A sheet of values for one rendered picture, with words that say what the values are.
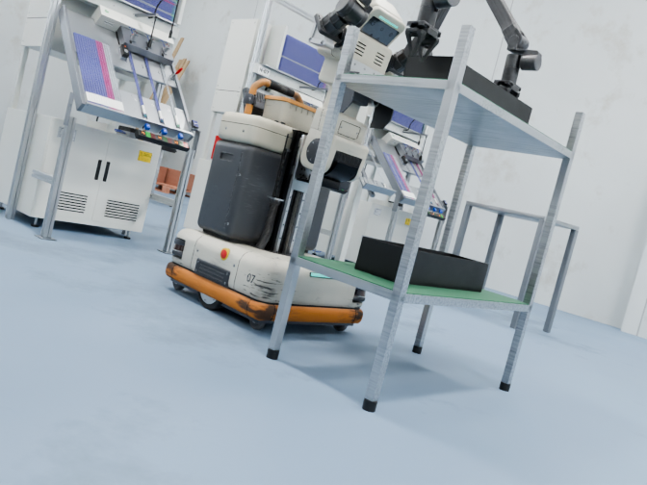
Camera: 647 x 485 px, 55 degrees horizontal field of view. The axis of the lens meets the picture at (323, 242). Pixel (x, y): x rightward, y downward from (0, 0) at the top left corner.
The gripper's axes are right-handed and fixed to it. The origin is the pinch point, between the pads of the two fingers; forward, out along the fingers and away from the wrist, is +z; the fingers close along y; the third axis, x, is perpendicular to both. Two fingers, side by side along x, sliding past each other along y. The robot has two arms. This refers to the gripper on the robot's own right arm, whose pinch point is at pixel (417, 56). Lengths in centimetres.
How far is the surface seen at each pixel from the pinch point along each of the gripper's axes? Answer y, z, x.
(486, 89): 28.8, 0.9, -9.1
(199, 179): 136, 53, 284
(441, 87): -9.5, 11.6, -18.1
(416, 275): 18, 66, -8
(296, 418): -36, 104, -19
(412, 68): 5.8, 1.9, 5.1
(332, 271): -9, 70, 4
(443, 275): 34, 64, -8
